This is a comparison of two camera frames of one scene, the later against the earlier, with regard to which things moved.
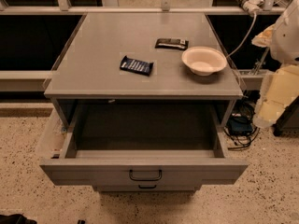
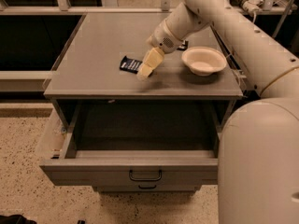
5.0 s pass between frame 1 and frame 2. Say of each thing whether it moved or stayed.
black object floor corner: stayed
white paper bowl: stayed
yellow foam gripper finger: moved
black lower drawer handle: stayed
